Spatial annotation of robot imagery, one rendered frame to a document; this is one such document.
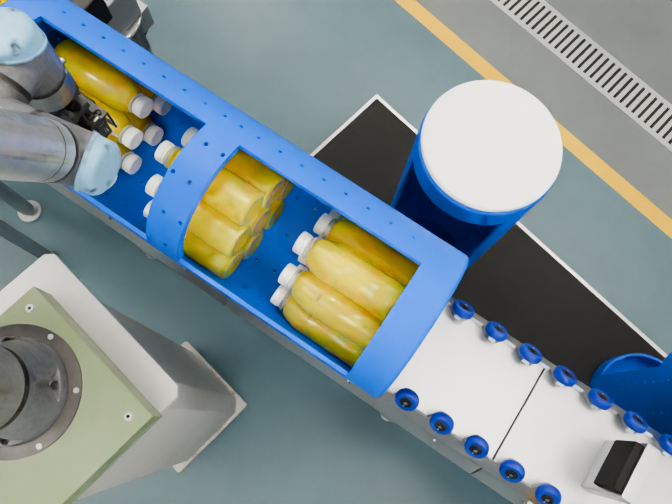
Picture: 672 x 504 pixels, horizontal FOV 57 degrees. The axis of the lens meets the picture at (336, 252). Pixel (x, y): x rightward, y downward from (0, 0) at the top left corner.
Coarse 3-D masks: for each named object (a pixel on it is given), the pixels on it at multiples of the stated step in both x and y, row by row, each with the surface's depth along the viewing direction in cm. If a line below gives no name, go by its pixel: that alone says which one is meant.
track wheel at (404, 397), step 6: (402, 390) 114; (408, 390) 113; (396, 396) 114; (402, 396) 113; (408, 396) 113; (414, 396) 113; (396, 402) 115; (402, 402) 114; (408, 402) 114; (414, 402) 113; (402, 408) 115; (408, 408) 114; (414, 408) 114
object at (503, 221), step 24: (408, 168) 133; (408, 192) 180; (432, 192) 122; (408, 216) 207; (432, 216) 205; (456, 216) 123; (480, 216) 119; (504, 216) 119; (456, 240) 204; (480, 240) 177
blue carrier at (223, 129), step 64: (64, 0) 109; (128, 64) 102; (256, 128) 103; (128, 192) 121; (192, 192) 96; (320, 192) 97; (256, 256) 120; (448, 256) 97; (384, 320) 92; (384, 384) 95
